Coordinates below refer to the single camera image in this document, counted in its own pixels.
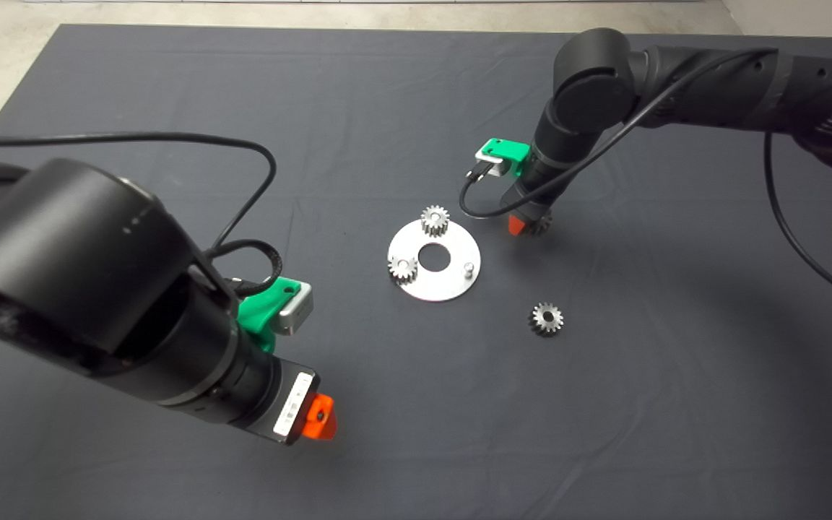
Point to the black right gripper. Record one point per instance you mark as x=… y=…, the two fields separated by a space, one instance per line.
x=535 y=198

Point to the green right camera mount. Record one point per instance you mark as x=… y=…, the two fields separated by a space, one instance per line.
x=506 y=150

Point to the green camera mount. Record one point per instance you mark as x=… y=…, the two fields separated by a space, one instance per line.
x=506 y=150
x=261 y=310

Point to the round metal plate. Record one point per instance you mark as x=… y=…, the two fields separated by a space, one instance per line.
x=438 y=285

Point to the dark grey table cloth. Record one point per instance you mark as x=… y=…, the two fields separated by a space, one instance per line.
x=243 y=72

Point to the small steel gear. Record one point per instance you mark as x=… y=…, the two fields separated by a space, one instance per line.
x=540 y=323
x=402 y=269
x=434 y=220

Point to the green left camera mount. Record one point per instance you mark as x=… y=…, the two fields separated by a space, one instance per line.
x=261 y=310

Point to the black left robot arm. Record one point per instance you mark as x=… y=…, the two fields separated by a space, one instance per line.
x=62 y=253

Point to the silver left camera box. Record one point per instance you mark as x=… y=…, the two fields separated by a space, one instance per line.
x=295 y=310

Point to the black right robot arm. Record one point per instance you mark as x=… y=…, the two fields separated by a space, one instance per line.
x=712 y=87

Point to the silver camera box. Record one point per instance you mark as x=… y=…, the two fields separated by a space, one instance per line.
x=492 y=166
x=295 y=310

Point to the silver right camera box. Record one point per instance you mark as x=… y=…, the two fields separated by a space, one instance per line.
x=492 y=166

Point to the large steel gear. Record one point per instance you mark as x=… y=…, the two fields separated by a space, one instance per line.
x=540 y=225

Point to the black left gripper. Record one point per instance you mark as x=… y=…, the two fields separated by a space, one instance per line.
x=275 y=401

